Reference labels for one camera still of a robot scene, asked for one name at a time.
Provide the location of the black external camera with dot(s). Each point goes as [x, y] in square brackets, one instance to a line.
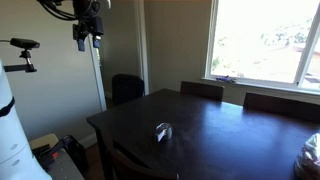
[25, 43]

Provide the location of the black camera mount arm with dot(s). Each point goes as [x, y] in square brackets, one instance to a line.
[26, 65]

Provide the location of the white door frame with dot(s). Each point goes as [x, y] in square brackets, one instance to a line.
[100, 86]

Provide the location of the purple object on sill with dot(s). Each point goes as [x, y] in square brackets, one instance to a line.
[226, 79]

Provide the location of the black tool with red button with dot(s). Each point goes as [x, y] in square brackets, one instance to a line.
[71, 150]

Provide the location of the dark wooden chair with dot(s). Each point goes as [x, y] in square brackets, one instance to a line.
[283, 106]
[133, 168]
[201, 90]

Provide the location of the grey perforated platform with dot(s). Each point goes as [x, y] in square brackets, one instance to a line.
[63, 168]

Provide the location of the white framed window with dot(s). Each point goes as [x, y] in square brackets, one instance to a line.
[266, 43]

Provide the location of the cream coloured box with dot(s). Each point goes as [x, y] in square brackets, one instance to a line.
[41, 140]

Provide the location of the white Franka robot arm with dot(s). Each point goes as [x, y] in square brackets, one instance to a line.
[13, 133]

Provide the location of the black office chair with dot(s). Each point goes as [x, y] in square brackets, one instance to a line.
[128, 89]

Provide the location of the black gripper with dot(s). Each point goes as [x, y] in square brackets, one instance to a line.
[85, 13]

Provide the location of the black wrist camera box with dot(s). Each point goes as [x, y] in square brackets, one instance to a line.
[97, 26]

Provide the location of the clear plastic food bag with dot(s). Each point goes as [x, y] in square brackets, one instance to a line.
[310, 156]

